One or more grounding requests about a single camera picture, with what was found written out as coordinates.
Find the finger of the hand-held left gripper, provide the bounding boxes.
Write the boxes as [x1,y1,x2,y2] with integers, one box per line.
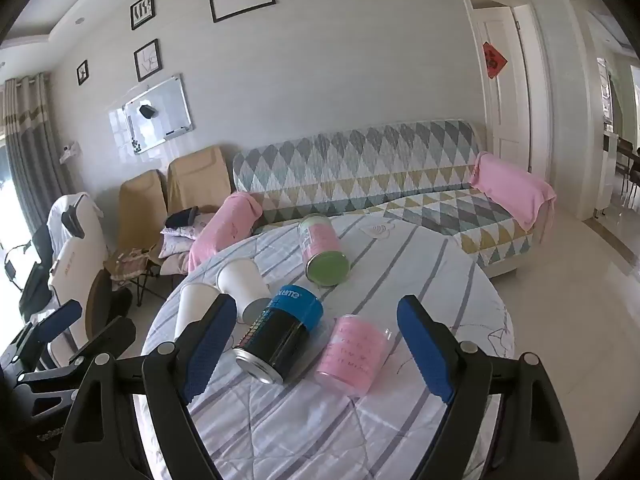
[0,299,84,361]
[14,316,137,397]

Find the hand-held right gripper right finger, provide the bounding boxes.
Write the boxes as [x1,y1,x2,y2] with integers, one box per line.
[396,294,581,480]

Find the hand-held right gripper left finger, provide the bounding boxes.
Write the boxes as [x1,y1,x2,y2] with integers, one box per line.
[55,293,238,480]

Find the black and blue cup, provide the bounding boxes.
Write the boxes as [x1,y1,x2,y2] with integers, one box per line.
[232,285,325,386]

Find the pink translucent cup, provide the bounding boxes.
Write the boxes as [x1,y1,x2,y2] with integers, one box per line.
[314,314,394,399]

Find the white paper cup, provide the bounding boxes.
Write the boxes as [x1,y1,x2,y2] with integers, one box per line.
[216,258,273,322]
[174,282,221,344]

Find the pink cup with green base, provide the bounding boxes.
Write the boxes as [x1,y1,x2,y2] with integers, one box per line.
[297,214,351,288]

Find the dark brown chair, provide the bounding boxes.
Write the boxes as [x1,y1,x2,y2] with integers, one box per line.
[84,270,134,342]

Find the black chair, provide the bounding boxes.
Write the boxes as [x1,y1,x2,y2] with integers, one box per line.
[0,225,57,317]

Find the white folding recliner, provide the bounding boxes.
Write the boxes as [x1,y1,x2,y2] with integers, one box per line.
[46,192,109,367]

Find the plaid cloth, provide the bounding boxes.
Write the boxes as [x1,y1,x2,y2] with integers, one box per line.
[106,251,162,282]

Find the striped white tablecloth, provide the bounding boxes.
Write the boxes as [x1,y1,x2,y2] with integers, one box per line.
[141,212,516,480]

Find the floral pillow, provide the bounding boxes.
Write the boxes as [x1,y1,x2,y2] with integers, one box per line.
[159,212,216,276]

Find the pink towel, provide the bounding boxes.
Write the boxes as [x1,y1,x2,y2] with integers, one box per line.
[470,151,557,231]
[187,191,264,273]

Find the black cloth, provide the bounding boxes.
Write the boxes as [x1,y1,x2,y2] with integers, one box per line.
[164,206,201,229]

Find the tan folding chair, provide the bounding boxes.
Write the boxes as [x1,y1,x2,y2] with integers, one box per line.
[104,169,169,307]
[166,145,234,217]

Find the grey curtain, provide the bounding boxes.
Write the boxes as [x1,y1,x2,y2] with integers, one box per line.
[0,72,69,235]

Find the sofa with triangle-patterned cover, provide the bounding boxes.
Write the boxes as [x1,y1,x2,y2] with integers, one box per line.
[232,119,543,279]

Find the whiteboard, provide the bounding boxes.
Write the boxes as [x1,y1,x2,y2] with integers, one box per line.
[106,74,193,156]

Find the white door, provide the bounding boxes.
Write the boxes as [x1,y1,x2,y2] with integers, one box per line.
[472,5,534,177]

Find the dark dining table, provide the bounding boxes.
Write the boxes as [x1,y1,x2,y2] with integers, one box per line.
[617,137,640,197]

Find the red door decoration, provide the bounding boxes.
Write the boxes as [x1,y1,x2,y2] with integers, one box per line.
[482,41,509,80]

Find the line drawing picture frame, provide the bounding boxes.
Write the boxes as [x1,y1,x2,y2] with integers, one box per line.
[133,39,162,83]

